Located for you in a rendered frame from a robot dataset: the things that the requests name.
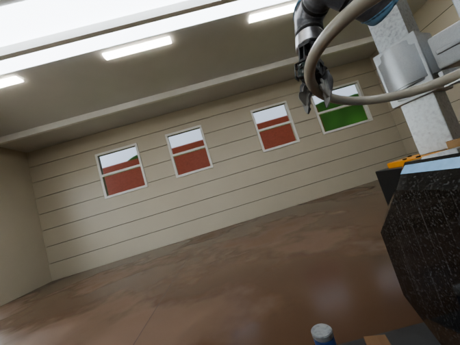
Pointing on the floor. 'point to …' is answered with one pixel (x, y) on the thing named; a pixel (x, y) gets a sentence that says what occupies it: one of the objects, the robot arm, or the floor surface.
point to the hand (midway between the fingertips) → (317, 107)
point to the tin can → (323, 335)
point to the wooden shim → (376, 340)
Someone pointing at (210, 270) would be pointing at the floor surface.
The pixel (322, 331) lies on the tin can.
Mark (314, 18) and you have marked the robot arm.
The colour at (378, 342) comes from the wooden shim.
